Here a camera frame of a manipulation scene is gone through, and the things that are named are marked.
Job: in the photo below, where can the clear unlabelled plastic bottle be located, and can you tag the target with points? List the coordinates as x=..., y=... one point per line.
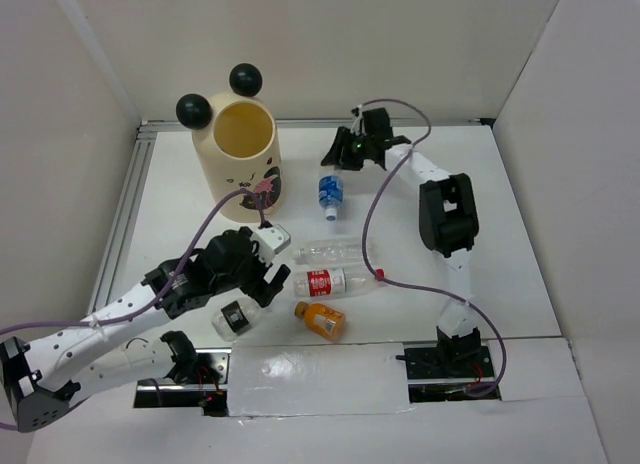
x=334, y=252

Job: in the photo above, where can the aluminium frame rail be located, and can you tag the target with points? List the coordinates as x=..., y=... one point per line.
x=120, y=235

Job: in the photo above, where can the small blue label bottle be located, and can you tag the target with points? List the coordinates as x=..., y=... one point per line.
x=331, y=195

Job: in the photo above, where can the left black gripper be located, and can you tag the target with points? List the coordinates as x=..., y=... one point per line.
x=262, y=291

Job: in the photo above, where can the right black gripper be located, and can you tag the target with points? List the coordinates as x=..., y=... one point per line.
x=341, y=140

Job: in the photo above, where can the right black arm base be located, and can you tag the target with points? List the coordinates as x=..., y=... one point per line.
x=430, y=380

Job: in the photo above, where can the orange juice bottle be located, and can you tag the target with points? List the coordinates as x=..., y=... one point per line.
x=322, y=320

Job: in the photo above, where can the cream cylindrical bin with ears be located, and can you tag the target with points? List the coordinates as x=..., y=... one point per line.
x=236, y=141

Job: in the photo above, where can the red label plastic bottle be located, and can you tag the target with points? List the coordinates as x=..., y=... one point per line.
x=335, y=283

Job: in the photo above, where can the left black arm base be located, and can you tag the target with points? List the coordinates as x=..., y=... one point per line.
x=200, y=380

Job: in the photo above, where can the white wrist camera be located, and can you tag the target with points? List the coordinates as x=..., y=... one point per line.
x=357, y=125
x=271, y=242

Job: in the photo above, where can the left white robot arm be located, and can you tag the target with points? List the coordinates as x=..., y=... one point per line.
x=47, y=378

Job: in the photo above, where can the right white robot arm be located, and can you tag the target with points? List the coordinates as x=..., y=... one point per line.
x=448, y=225

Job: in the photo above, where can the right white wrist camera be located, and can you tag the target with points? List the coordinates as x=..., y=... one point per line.
x=357, y=125

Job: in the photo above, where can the black label plastic bottle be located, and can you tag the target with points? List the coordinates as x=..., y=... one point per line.
x=236, y=318

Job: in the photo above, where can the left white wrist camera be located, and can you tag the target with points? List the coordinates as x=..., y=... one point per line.
x=271, y=242

